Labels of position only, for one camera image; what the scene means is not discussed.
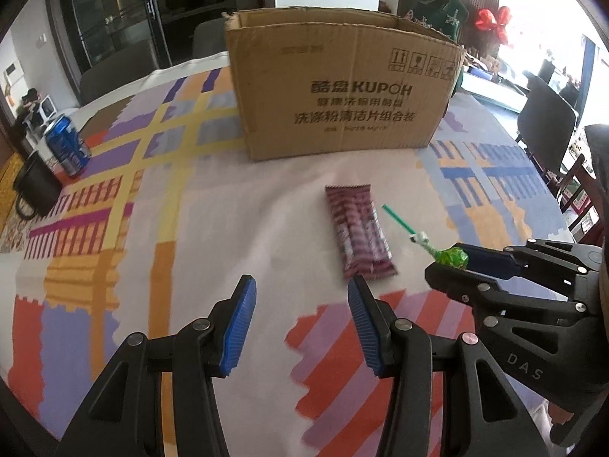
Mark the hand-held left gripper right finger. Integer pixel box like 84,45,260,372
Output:
347,275,538,457

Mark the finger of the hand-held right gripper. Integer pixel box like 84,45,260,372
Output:
464,242,603,297
424,260,591,325

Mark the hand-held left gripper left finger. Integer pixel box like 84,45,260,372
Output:
54,275,258,457

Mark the green lollipop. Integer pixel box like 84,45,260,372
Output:
382,204,471,272

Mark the purple striped snack bar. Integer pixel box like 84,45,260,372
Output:
325,183,398,279

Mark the brown cardboard box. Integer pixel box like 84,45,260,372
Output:
223,7,466,161

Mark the wooden chair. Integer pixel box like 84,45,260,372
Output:
559,152,601,243

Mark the colourful patterned tablecloth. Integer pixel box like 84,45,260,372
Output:
0,50,579,457

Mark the black chair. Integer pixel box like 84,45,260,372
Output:
516,71,579,186

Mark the red bow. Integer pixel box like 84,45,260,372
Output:
476,6,511,43

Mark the black mug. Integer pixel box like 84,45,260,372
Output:
12,155,64,221

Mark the blue soda can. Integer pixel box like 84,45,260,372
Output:
45,114,92,178

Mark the green knitted bag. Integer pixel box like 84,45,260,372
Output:
409,0,471,43

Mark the grey chair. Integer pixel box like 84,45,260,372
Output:
78,54,167,105

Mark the glass door cabinet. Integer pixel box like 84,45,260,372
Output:
59,0,239,74

